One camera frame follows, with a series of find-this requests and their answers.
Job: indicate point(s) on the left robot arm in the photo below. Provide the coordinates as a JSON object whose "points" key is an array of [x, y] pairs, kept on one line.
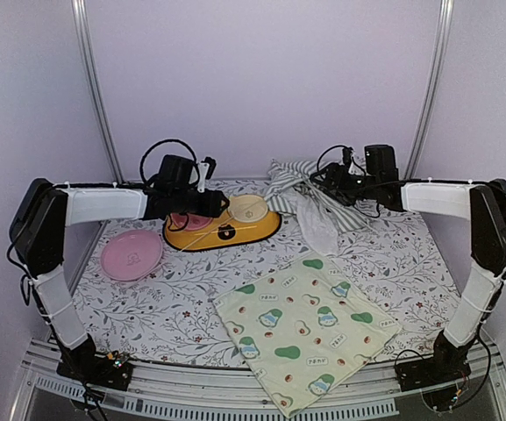
{"points": [[37, 232]]}

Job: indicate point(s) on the left aluminium frame post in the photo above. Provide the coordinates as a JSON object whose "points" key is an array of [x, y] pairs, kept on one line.
{"points": [[81, 22]]}

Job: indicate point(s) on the striped fabric pet tent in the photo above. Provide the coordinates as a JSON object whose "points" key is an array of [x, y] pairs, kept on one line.
{"points": [[321, 219]]}

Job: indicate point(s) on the aluminium frame post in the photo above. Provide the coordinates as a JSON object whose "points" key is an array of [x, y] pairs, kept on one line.
{"points": [[81, 22], [437, 62]]}

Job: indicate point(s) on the cream bowl in feeder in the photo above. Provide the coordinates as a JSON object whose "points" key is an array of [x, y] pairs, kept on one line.
{"points": [[247, 208]]}

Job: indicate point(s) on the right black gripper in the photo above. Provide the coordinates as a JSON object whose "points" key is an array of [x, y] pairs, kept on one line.
{"points": [[333, 170]]}

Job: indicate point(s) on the avocado print cushion mat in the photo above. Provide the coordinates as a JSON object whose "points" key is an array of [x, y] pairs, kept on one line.
{"points": [[304, 329]]}

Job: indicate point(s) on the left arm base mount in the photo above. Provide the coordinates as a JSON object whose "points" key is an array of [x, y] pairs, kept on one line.
{"points": [[85, 365]]}

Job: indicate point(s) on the pink bowl in feeder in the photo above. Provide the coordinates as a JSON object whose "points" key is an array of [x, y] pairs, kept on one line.
{"points": [[189, 222]]}

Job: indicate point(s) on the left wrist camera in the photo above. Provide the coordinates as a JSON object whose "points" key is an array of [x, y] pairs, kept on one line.
{"points": [[205, 168]]}

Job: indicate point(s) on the pink round plate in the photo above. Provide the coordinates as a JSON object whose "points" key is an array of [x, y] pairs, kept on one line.
{"points": [[131, 255]]}

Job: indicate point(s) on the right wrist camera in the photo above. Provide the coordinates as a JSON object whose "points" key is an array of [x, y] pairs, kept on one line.
{"points": [[348, 159]]}

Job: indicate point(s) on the right aluminium frame post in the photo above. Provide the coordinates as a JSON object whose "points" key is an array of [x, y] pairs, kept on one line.
{"points": [[437, 62]]}

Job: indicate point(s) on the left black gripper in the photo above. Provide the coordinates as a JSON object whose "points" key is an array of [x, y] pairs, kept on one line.
{"points": [[212, 208]]}

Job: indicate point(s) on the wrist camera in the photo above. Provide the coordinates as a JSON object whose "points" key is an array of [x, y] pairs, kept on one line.
{"points": [[205, 168], [348, 159]]}

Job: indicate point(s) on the floral table cloth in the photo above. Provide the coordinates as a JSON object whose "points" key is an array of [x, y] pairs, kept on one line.
{"points": [[168, 316]]}

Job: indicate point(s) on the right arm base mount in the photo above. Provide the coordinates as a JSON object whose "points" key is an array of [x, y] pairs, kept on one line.
{"points": [[447, 368]]}

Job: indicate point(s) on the yellow double pet feeder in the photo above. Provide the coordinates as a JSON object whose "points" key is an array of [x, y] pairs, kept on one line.
{"points": [[226, 231]]}

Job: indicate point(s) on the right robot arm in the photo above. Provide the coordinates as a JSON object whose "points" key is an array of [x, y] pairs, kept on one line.
{"points": [[482, 204]]}

